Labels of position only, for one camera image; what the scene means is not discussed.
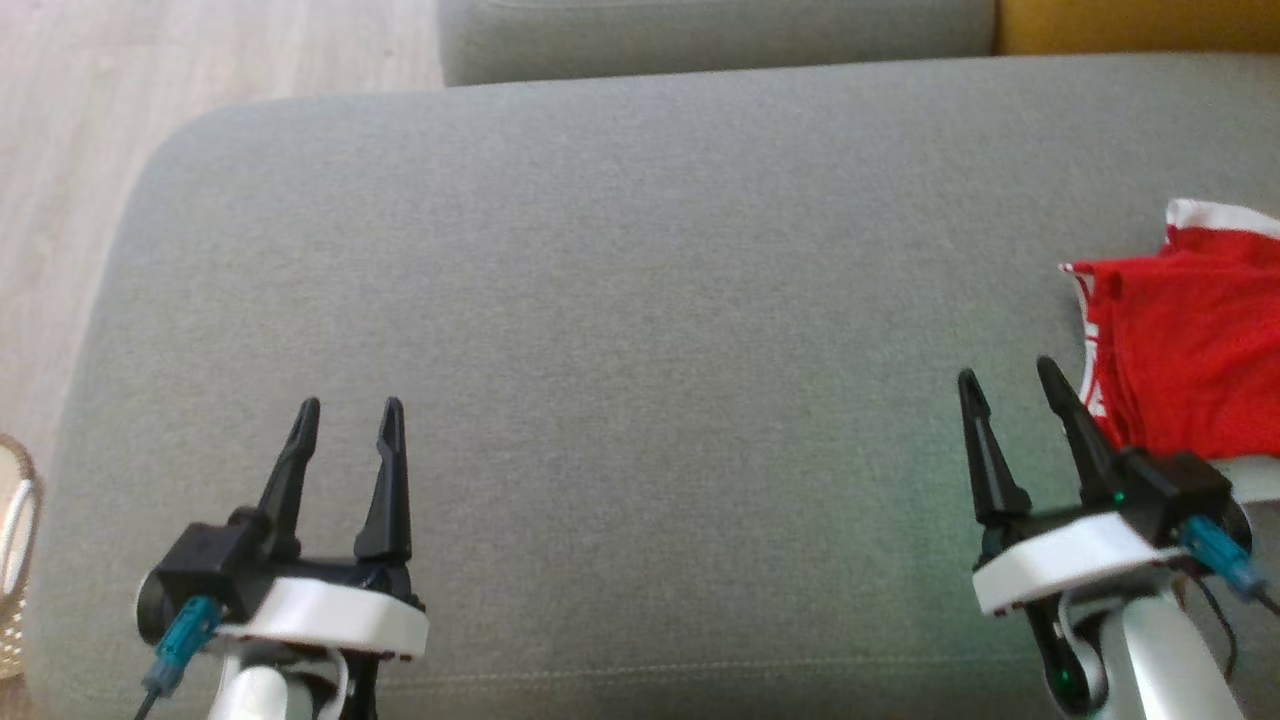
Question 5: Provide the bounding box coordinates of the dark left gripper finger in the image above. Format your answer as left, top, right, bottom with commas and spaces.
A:
354, 397, 414, 562
257, 397, 322, 561

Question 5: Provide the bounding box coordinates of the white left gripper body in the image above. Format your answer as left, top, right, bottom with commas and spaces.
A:
214, 558, 432, 662

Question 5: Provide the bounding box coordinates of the wide yellow sofa back cushion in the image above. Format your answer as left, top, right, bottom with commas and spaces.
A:
994, 0, 1280, 57

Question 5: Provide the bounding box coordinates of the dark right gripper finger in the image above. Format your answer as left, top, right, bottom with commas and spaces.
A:
1037, 356, 1128, 502
957, 370, 1032, 527

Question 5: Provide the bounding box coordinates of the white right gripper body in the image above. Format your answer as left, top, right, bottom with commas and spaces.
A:
971, 512, 1182, 617

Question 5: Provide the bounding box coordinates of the red white numbered jersey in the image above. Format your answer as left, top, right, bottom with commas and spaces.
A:
1059, 245, 1280, 503

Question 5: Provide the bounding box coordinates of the wicker basket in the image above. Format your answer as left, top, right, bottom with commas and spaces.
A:
0, 434, 44, 683

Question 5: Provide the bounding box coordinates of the black right cable teal plug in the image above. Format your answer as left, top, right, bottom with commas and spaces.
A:
1180, 517, 1280, 691

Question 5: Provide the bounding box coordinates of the grey sofa chaise seat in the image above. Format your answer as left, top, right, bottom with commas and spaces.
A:
24, 54, 1280, 720

